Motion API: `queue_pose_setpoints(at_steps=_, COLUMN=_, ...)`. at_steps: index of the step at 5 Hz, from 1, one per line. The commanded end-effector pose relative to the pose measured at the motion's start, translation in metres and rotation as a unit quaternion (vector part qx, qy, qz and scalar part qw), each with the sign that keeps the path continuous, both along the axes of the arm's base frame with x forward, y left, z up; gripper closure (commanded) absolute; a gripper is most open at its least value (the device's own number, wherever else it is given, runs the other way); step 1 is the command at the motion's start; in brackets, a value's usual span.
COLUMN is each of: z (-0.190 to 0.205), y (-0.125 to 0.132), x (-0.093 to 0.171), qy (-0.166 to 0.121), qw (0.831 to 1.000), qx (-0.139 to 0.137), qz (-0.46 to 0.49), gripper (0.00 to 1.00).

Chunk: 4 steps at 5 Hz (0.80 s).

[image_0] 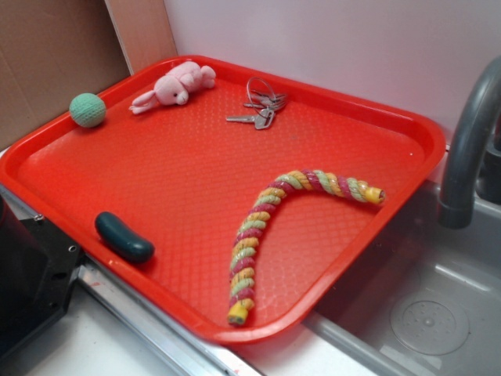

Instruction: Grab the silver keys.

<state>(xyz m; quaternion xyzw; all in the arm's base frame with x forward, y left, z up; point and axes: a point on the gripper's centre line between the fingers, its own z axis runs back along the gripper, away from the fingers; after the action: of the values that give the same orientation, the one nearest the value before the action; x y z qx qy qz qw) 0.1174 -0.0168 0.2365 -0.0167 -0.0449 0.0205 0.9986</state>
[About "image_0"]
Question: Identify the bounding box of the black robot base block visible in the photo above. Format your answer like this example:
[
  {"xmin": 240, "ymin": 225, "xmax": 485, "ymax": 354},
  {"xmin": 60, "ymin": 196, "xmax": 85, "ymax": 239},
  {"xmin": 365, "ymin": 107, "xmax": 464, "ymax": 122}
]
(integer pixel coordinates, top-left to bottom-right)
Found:
[{"xmin": 1, "ymin": 200, "xmax": 83, "ymax": 360}]

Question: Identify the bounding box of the silver key bunch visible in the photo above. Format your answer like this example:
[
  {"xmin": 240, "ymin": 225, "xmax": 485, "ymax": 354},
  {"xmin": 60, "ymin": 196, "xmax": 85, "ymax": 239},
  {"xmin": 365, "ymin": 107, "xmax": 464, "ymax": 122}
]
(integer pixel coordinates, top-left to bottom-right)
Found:
[{"xmin": 225, "ymin": 77, "xmax": 289, "ymax": 131}]

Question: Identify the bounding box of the pink plush bunny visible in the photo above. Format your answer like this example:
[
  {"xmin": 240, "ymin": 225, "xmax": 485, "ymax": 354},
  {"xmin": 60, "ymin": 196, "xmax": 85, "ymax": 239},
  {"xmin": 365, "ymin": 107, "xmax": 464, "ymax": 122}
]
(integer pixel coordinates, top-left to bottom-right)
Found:
[{"xmin": 129, "ymin": 61, "xmax": 216, "ymax": 114}]

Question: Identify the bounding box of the dark green toy cucumber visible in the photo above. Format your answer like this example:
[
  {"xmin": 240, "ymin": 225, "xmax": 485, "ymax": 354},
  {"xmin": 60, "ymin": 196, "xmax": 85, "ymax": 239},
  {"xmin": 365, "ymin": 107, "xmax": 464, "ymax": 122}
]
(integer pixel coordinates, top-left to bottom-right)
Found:
[{"xmin": 95, "ymin": 211, "xmax": 155, "ymax": 263}]

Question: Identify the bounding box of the green textured ball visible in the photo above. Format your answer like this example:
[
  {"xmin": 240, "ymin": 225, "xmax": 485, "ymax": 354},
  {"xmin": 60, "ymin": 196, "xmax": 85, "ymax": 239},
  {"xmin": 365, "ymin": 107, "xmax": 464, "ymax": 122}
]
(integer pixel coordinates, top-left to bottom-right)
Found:
[{"xmin": 69, "ymin": 93, "xmax": 106, "ymax": 128}]

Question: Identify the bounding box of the grey plastic sink basin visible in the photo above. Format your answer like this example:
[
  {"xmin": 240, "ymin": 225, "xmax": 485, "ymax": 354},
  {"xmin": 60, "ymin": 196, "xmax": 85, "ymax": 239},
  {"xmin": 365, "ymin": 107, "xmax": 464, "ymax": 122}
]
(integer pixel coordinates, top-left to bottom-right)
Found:
[{"xmin": 305, "ymin": 165, "xmax": 500, "ymax": 375}]

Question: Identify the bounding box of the grey toy faucet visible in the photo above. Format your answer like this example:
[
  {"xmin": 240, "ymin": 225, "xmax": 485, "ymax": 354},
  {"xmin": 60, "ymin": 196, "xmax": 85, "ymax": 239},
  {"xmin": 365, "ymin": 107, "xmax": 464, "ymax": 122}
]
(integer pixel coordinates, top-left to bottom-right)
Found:
[{"xmin": 438, "ymin": 57, "xmax": 500, "ymax": 229}]

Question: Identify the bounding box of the brown cardboard panel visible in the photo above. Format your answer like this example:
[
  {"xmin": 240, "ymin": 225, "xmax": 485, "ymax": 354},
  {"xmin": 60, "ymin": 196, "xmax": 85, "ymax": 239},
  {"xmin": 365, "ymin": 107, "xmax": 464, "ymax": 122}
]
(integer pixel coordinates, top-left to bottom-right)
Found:
[{"xmin": 1, "ymin": 1, "xmax": 177, "ymax": 149}]

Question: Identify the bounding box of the multicolour twisted rope toy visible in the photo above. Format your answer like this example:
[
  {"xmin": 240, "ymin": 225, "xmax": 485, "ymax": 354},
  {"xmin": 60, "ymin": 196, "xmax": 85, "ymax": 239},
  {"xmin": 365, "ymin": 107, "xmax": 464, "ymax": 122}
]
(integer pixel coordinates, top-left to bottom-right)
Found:
[{"xmin": 227, "ymin": 169, "xmax": 386, "ymax": 327}]

